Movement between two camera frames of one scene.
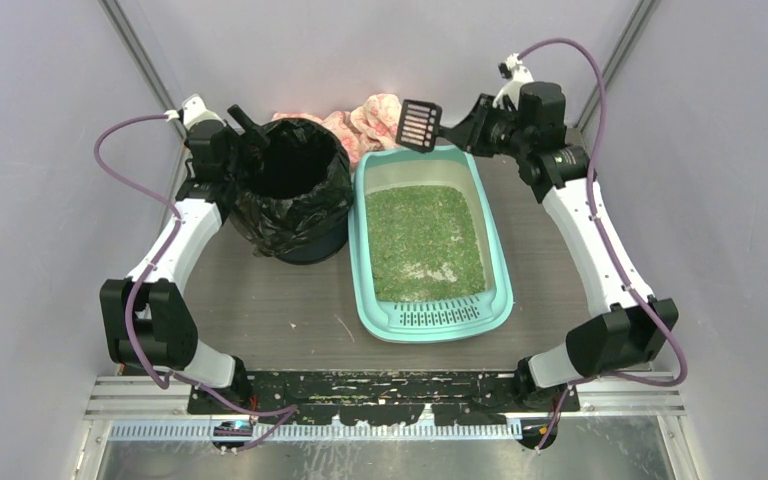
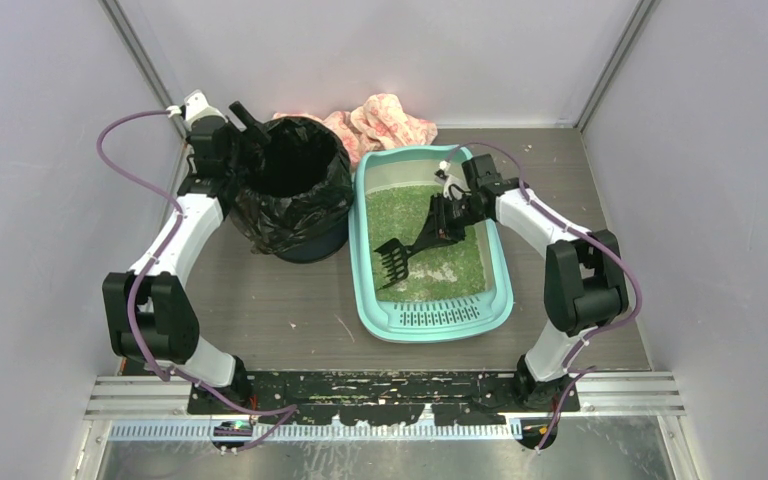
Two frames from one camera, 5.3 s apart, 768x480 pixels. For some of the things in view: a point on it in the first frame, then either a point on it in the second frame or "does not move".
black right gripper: (479, 121) → (451, 216)
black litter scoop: (419, 125) → (397, 254)
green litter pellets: (425, 242) does not move
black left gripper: (229, 142) does not move
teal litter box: (426, 258) does not move
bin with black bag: (293, 200) does not move
